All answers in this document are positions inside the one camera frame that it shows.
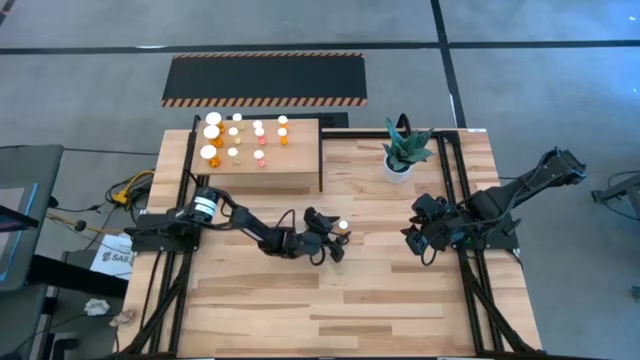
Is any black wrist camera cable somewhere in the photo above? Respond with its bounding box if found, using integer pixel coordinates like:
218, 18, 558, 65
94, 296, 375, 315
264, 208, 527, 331
277, 208, 329, 267

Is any dark screen blue edge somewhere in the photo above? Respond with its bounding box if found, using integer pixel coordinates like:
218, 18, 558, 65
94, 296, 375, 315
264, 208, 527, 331
0, 182, 40, 281

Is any black floor stand base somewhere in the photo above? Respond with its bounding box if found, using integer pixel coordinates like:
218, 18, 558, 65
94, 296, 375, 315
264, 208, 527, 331
27, 253, 130, 301

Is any wooden shelf black frame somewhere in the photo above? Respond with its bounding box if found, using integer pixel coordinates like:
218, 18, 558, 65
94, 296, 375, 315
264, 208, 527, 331
189, 115, 324, 194

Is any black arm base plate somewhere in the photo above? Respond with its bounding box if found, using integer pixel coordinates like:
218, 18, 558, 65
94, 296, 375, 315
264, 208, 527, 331
448, 214, 520, 251
124, 214, 204, 253

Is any black hazard-striped floor mat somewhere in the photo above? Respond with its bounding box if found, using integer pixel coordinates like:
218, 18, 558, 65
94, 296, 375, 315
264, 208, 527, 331
160, 51, 369, 109

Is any snake plant white pot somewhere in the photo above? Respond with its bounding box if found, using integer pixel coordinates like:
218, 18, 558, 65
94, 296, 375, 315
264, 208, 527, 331
382, 117, 435, 185

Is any printed white paper sheet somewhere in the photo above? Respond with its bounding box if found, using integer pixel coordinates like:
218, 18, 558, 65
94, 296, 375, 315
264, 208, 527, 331
89, 232, 135, 281

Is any crumpled brown paper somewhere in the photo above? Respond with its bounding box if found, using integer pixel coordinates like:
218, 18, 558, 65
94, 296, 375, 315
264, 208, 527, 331
109, 308, 137, 327

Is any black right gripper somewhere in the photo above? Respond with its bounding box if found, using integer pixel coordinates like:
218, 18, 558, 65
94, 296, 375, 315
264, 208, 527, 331
401, 193, 469, 257

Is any yellow cable with plug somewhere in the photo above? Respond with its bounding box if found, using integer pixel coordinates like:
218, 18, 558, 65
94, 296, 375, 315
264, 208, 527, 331
110, 169, 156, 206

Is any crumpled white paper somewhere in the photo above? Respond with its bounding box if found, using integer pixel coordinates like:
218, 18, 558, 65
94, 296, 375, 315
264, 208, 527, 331
83, 298, 112, 317

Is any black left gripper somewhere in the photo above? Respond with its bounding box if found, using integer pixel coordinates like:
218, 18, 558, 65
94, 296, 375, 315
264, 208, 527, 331
289, 206, 351, 264

